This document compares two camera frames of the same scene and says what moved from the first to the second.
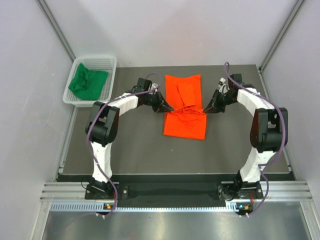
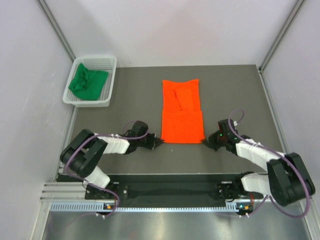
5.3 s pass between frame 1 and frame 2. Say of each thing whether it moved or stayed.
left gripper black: moved
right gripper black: moved
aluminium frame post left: stayed
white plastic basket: stayed
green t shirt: stayed
